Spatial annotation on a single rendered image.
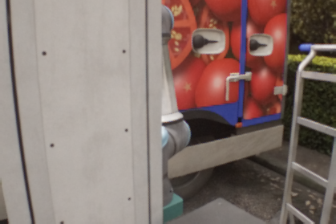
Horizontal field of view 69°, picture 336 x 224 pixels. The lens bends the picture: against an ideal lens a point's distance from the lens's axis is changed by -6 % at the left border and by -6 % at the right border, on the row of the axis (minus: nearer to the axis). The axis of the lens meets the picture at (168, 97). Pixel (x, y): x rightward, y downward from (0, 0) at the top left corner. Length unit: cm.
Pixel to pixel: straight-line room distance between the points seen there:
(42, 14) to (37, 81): 11
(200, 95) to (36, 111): 145
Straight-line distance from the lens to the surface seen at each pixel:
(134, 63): 55
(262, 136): 241
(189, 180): 221
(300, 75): 142
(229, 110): 204
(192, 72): 177
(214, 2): 189
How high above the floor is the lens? 120
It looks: 11 degrees down
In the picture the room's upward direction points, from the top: straight up
